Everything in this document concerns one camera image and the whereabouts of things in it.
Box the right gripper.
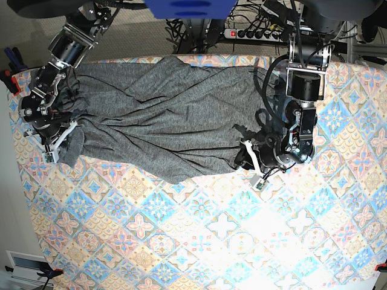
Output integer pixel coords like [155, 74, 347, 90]
[18, 89, 77, 163]

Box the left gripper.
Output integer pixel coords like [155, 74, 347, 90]
[239, 130, 314, 192]

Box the grey t-shirt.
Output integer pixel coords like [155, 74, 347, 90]
[59, 56, 281, 184]

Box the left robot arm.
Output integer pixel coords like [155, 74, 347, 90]
[239, 1, 341, 191]

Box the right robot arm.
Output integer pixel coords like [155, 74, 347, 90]
[18, 1, 119, 163]

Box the red black clamp left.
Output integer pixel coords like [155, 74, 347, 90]
[1, 47, 24, 95]

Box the patterned tablecloth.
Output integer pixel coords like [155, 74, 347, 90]
[7, 62, 386, 289]

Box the power strip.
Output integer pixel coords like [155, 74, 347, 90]
[223, 28, 282, 42]

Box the red clamp bottom left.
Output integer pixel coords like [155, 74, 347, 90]
[37, 269, 63, 281]

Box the red clamp bottom right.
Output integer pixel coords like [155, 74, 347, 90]
[375, 262, 387, 273]

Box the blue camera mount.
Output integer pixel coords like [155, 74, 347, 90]
[145, 0, 237, 19]

